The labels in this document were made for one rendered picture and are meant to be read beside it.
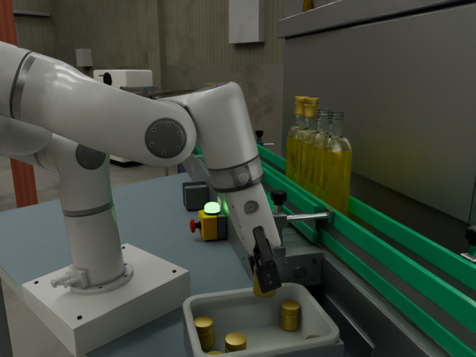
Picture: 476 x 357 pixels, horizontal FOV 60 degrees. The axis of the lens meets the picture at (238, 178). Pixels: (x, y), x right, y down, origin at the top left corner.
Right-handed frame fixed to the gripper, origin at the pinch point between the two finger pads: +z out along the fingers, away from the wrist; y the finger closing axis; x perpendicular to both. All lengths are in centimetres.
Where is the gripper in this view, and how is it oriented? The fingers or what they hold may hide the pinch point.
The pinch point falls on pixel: (264, 271)
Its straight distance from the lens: 64.0
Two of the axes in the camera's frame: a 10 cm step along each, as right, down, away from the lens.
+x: -9.4, 3.1, -1.3
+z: 2.6, 9.2, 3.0
